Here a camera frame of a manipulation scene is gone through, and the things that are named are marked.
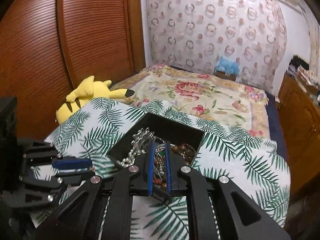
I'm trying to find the circle pattern wall curtain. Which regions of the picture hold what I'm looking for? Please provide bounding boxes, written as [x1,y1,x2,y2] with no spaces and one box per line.
[146,0,287,92]

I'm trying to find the yellow plush toy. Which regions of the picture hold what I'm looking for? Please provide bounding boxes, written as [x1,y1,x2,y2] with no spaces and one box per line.
[56,75,135,125]

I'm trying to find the wooden side cabinet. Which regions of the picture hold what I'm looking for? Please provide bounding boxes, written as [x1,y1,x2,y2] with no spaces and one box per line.
[276,55,320,230]

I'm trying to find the white pearl necklace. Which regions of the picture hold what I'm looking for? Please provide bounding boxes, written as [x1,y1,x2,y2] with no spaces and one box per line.
[116,146,147,169]

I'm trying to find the silver flower chain necklace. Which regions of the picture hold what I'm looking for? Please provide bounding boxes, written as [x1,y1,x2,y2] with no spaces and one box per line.
[131,127,157,153]

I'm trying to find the blue plush toy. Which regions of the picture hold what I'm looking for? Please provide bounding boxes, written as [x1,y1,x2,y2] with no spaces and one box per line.
[214,57,240,76]

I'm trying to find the green stone chain necklace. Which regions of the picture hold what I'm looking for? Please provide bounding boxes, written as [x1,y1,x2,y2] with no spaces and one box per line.
[152,146,171,190]

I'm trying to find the black jewelry box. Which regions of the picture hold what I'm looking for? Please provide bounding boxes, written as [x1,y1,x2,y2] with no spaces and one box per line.
[107,113,204,170]

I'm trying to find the palm leaf print cloth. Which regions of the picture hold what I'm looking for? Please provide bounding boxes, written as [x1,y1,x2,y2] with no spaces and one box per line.
[32,98,290,239]

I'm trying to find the brown louvered wardrobe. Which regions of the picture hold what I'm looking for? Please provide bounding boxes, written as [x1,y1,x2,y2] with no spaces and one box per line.
[1,0,145,140]

